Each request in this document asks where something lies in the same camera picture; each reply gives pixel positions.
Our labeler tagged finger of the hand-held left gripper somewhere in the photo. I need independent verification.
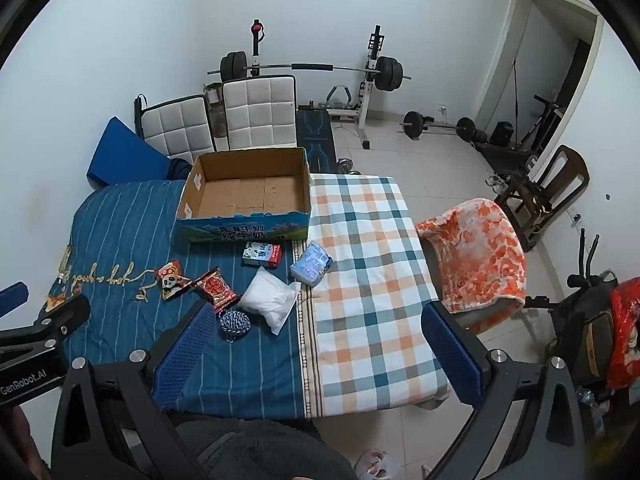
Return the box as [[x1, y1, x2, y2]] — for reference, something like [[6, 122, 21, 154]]
[[0, 282, 29, 319], [0, 294, 92, 357]]

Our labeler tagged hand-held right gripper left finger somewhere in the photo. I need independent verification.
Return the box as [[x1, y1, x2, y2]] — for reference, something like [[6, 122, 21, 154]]
[[50, 301, 221, 480]]

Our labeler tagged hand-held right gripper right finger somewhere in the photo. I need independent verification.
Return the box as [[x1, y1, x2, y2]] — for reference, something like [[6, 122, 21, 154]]
[[421, 301, 598, 480]]

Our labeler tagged blue and white rope ball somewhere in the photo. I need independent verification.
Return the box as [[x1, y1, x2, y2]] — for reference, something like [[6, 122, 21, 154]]
[[216, 309, 251, 344]]

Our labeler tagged blue and red milk carton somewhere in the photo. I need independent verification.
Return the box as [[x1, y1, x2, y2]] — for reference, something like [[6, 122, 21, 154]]
[[242, 241, 283, 269]]

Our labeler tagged printed cardboard box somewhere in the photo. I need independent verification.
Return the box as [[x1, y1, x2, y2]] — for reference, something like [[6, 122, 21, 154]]
[[175, 147, 312, 244]]

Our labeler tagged person's left forearm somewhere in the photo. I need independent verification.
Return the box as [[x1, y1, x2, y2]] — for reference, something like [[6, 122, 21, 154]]
[[0, 404, 52, 480]]

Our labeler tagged red snack packet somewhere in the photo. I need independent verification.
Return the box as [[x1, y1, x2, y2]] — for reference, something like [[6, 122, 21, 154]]
[[192, 266, 241, 311]]

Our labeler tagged panda print snack packet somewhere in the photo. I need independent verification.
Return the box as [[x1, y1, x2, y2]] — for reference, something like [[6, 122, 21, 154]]
[[154, 259, 194, 301]]

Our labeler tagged orange and white blanket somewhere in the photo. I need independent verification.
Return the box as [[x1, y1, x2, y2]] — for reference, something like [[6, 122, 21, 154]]
[[415, 199, 528, 315]]

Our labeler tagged blue and plaid bed sheet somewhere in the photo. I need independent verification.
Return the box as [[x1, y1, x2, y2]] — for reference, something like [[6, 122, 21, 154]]
[[47, 175, 451, 421]]

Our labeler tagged person's dark clothing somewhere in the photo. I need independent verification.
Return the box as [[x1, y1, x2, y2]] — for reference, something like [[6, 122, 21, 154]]
[[172, 412, 359, 480]]

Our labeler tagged black exercise bike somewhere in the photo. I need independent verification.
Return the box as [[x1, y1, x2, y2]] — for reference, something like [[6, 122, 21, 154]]
[[524, 232, 621, 386]]

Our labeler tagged black and tan bag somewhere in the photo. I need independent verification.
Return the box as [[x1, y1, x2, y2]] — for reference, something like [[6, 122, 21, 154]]
[[574, 309, 617, 387]]

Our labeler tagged blue tissue packet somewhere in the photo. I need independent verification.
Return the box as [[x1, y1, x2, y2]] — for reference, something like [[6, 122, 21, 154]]
[[290, 241, 334, 287]]

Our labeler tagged blue foam mat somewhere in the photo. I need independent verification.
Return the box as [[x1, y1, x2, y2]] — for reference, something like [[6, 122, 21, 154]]
[[86, 116, 174, 191]]

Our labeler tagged red plastic bag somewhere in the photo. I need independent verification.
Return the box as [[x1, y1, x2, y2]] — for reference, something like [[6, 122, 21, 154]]
[[606, 277, 640, 391]]

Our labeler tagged dark wooden chair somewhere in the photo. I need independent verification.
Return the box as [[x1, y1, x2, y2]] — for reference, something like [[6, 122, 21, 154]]
[[495, 144, 591, 254]]

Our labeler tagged white padded chair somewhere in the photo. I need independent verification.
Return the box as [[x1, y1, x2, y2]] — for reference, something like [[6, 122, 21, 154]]
[[221, 75, 299, 152], [134, 93, 217, 166]]

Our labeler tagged short barbell with black plates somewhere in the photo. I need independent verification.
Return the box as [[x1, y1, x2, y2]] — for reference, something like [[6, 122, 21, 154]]
[[400, 110, 489, 144]]

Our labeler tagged black weight bench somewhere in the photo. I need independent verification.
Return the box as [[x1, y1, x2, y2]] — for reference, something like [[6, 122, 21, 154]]
[[295, 102, 335, 174]]

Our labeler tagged white weight rack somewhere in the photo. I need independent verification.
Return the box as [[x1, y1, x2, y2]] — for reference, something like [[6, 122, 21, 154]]
[[249, 20, 387, 151]]

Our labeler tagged long barbell with black plates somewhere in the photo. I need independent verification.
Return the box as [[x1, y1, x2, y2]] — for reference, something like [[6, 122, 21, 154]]
[[207, 51, 412, 94]]

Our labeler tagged white door frame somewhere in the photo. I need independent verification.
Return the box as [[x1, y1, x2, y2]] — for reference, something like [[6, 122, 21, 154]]
[[472, 0, 607, 152]]

